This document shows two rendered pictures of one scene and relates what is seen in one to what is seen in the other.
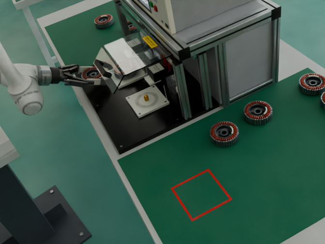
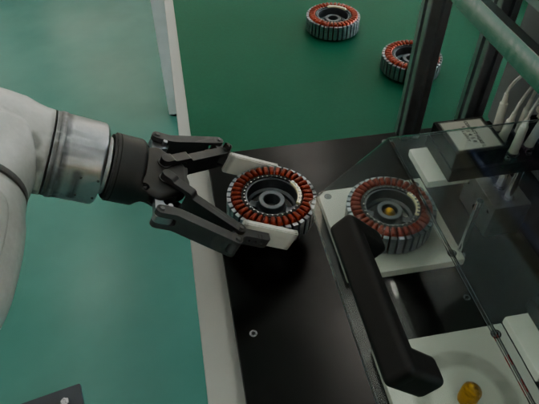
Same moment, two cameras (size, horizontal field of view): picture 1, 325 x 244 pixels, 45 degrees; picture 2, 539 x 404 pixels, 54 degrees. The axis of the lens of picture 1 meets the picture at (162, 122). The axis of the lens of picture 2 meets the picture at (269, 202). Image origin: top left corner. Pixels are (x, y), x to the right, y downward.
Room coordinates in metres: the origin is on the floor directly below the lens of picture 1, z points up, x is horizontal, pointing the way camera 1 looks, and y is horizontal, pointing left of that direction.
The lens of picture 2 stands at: (1.08, 0.22, 1.31)
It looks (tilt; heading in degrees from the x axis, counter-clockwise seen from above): 46 degrees down; 6
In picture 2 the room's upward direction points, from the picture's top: straight up
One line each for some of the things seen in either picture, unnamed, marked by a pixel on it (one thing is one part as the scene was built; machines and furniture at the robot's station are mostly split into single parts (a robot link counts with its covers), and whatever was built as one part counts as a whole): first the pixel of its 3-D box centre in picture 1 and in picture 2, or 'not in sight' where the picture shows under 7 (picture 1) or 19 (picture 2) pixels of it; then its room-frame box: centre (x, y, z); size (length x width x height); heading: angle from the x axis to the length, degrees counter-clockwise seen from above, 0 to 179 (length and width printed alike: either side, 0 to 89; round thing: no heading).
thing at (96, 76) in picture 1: (93, 75); (271, 204); (1.54, 0.26, 0.83); 0.11 x 0.11 x 0.04
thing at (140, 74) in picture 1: (126, 73); not in sight; (1.56, 0.11, 0.78); 0.15 x 0.15 x 0.01; 16
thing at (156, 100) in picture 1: (147, 100); not in sight; (1.33, 0.04, 0.78); 0.15 x 0.15 x 0.01; 16
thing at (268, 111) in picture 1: (258, 112); not in sight; (1.10, -0.38, 0.77); 0.11 x 0.11 x 0.04
